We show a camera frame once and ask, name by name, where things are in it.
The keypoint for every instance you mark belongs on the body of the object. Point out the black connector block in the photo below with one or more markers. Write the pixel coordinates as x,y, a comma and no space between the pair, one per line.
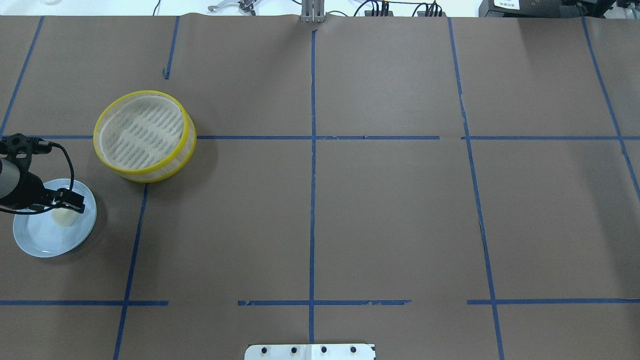
428,10
373,8

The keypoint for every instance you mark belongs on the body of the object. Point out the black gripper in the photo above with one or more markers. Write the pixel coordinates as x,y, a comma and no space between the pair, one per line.
29,190

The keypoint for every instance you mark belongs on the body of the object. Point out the black connector block right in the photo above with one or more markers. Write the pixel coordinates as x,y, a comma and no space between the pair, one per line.
428,10

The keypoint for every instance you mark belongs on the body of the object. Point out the metal bracket with bolts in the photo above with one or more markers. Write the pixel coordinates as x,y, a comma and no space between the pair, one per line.
326,351

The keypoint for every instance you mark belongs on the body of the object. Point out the white mesh steamer liner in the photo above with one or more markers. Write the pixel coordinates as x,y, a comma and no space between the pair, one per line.
140,131

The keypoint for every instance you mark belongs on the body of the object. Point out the black connector block left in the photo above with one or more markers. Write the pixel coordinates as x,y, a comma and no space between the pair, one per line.
373,8

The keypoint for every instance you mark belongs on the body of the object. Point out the white steamed bun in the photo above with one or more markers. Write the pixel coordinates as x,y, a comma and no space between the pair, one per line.
64,217

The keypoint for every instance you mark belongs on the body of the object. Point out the yellow rimmed steamer basket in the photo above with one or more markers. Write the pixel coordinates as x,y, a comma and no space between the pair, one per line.
171,164

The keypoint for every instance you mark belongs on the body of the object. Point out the black device top right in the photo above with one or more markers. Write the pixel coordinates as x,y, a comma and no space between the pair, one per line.
552,9

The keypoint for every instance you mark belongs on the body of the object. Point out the light blue plate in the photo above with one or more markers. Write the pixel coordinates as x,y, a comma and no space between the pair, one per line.
38,235

